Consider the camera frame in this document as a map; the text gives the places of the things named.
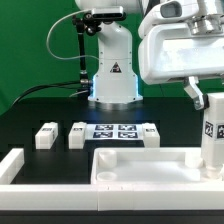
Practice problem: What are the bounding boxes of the white fence rail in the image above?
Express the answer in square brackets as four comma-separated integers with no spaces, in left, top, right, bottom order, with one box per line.
[0,183,224,211]
[0,148,24,185]

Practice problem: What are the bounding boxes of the white desk top tray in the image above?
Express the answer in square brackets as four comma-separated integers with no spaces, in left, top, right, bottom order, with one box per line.
[91,147,224,184]

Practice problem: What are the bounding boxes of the fiducial marker sheet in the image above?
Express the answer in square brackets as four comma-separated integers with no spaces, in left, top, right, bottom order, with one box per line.
[85,124,143,141]

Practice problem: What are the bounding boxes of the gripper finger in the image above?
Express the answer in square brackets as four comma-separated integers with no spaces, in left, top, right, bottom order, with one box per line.
[183,76,205,110]

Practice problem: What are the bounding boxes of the black base cables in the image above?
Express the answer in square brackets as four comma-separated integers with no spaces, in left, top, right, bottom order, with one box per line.
[11,80,92,106]

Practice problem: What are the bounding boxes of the grey camera cable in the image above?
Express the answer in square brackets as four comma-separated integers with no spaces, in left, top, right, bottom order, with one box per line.
[46,9,100,62]

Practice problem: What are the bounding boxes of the white left fence rail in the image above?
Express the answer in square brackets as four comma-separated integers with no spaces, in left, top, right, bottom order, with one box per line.
[0,148,24,185]

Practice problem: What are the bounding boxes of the white front fence rail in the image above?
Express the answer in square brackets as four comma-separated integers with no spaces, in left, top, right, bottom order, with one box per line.
[0,183,224,211]

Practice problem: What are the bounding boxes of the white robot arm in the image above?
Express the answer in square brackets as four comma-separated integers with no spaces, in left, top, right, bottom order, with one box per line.
[75,0,224,110]

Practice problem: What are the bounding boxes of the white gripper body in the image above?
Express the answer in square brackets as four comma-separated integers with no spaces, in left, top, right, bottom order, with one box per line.
[138,23,224,85]

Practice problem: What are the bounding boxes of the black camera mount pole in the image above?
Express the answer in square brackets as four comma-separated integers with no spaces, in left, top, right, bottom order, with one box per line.
[72,13,100,88]

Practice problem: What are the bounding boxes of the black camera on mount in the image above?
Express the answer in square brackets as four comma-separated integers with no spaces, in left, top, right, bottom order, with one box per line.
[85,6,126,21]

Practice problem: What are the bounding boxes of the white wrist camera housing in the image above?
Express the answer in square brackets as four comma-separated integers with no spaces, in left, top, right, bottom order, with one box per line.
[138,0,199,38]

